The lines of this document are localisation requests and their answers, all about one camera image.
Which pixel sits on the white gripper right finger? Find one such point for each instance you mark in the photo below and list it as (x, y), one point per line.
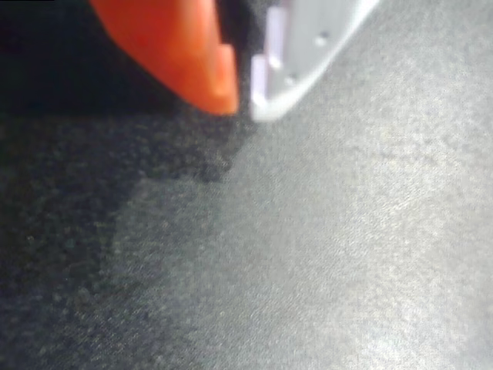
(308, 46)

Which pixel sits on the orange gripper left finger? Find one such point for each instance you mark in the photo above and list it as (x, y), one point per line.
(173, 46)

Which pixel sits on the black table mat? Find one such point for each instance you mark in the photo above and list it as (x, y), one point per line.
(316, 239)

